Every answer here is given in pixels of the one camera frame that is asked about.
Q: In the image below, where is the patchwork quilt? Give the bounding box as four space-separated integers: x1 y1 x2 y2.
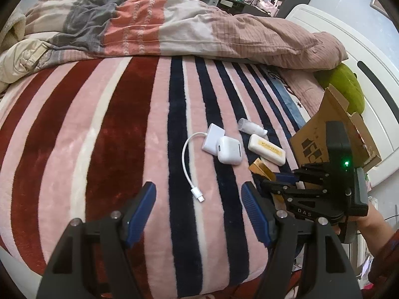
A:
23 0 349 71

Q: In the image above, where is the green plush toy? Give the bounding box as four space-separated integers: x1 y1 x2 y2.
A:
313 63 365 115

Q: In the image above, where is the cream box with yellow label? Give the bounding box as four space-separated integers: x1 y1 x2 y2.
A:
248 134 287 166

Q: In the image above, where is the gold foil packet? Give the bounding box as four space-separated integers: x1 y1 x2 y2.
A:
248 158 288 210

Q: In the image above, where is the white adapter cable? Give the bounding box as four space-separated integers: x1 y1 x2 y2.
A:
182 123 225 203

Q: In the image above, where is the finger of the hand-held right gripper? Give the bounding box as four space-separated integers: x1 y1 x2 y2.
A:
275 164 331 185
260 179 312 207

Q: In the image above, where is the person's right forearm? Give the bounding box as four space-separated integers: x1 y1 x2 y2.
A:
355 205 399 291

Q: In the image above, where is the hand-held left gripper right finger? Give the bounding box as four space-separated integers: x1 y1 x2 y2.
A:
241 182 364 299

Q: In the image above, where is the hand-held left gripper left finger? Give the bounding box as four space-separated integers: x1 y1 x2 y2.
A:
37 181 157 299

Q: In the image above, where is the white headboard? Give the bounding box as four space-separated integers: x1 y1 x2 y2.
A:
285 4 399 188

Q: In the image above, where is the striped plush blanket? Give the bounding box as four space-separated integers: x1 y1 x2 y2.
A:
0 54 316 299

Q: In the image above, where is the small white bottle clear cap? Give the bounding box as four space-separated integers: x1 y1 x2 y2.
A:
237 118 268 137

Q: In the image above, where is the white earbuds case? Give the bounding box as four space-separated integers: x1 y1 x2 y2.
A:
216 135 243 165

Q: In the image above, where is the brown cardboard box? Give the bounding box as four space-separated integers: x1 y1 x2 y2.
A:
290 85 382 175

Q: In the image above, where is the pink pillow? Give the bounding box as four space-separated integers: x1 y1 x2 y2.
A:
288 68 327 119

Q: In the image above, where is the blue printed bed sheet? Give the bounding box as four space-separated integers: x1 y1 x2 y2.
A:
264 67 307 128

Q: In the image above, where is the framed wall picture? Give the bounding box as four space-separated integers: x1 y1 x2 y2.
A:
370 0 391 18

